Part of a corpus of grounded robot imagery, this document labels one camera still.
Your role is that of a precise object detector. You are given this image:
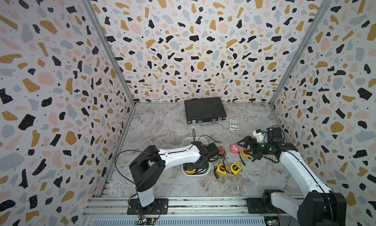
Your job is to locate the orange black tape measure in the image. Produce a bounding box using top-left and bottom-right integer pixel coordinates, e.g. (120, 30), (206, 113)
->
(218, 147), (226, 157)

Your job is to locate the yellow tape measure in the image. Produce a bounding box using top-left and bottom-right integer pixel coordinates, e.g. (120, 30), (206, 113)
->
(186, 167), (196, 175)
(239, 148), (251, 166)
(213, 164), (227, 179)
(230, 163), (242, 175)

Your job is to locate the pink tape measure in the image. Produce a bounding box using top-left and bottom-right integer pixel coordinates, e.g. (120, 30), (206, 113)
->
(230, 143), (241, 154)

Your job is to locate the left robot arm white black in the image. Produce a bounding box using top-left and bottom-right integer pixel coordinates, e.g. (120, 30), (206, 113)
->
(129, 141), (219, 208)

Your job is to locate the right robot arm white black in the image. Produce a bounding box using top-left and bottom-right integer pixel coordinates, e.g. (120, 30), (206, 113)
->
(237, 125), (347, 226)

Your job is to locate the white plastic storage box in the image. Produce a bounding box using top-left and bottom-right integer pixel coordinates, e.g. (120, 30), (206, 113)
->
(181, 137), (211, 176)

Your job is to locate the playing card deck box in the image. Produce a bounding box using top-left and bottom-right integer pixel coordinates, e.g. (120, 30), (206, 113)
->
(229, 119), (240, 131)

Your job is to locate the black metal-trimmed carrying case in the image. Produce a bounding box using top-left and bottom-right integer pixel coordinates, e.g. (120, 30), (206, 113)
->
(184, 97), (227, 124)

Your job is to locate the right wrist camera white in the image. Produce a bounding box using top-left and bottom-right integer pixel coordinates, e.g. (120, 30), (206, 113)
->
(253, 129), (266, 143)

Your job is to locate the aluminium front rail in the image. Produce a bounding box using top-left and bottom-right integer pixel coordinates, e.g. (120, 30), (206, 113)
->
(83, 196), (288, 218)

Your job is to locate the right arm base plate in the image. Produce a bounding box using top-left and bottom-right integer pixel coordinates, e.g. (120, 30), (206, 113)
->
(246, 198), (285, 214)

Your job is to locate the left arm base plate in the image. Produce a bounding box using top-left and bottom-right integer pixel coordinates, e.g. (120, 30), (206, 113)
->
(127, 198), (169, 215)

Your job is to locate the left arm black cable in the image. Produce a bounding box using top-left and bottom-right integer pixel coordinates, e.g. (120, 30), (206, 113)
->
(114, 149), (147, 185)

